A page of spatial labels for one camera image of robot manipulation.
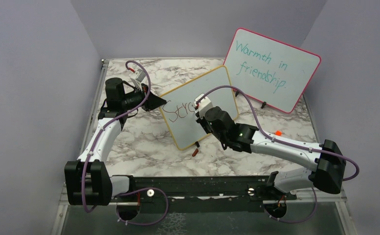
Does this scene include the yellow framed whiteboard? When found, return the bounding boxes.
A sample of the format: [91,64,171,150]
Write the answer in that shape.
[160,66,231,150]

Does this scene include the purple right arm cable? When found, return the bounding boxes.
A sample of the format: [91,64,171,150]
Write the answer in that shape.
[194,85,360,224]

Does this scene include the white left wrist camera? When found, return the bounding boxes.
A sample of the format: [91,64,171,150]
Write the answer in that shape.
[130,70,146,91]

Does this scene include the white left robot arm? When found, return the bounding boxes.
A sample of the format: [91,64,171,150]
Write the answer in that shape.
[64,77,167,207]

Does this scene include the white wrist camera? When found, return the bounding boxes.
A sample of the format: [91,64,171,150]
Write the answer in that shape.
[194,94,213,117]
[130,70,146,91]

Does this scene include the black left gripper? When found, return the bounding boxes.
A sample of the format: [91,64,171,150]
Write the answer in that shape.
[122,83,167,112]

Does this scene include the brown marker cap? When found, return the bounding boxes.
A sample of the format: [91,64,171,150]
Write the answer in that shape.
[192,148,199,157]

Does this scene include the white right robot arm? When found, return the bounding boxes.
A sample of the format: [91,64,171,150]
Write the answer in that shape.
[196,107,346,199]

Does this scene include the pink framed whiteboard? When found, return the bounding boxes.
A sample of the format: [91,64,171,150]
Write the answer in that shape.
[224,28,321,113]

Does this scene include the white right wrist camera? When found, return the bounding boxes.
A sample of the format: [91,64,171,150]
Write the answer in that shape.
[194,94,213,117]

